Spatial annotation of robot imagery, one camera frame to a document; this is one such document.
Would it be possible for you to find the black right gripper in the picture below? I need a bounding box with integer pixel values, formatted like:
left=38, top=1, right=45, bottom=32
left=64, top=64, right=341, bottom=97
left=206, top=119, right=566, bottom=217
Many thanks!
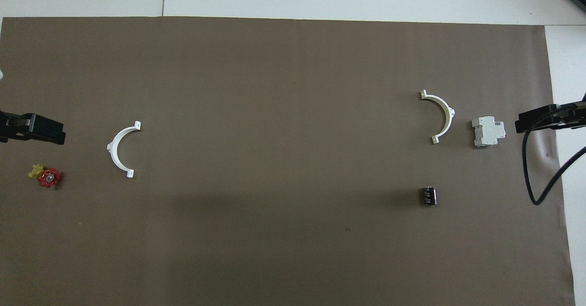
left=515, top=93, right=586, bottom=134

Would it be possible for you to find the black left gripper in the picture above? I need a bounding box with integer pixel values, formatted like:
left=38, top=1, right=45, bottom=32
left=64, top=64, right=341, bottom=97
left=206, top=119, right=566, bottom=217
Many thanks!
left=0, top=110, right=66, bottom=145

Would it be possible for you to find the white half-ring pipe clamp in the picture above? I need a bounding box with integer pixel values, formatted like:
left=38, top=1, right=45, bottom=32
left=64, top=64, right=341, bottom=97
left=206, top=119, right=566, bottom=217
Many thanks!
left=419, top=90, right=456, bottom=144
left=107, top=121, right=141, bottom=179

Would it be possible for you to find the red handwheel yellow valve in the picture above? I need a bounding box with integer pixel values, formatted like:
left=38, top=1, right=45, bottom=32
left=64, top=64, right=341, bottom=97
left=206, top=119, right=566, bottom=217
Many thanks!
left=28, top=163, right=62, bottom=188

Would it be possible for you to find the white circuit breaker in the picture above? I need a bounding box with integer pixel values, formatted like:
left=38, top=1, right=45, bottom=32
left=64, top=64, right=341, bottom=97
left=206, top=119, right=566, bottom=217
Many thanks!
left=472, top=116, right=507, bottom=148

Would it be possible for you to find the black cylindrical capacitor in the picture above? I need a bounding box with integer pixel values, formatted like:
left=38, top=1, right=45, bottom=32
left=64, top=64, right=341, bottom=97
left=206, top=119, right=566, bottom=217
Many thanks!
left=420, top=186, right=438, bottom=206

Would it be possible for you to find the brown paper mat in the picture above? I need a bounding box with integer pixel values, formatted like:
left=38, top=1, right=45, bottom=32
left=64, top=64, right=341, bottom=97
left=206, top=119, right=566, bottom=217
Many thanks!
left=0, top=16, right=576, bottom=306

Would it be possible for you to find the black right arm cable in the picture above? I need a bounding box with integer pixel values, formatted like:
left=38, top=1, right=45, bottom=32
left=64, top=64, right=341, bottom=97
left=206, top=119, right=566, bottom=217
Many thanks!
left=523, top=104, right=586, bottom=206

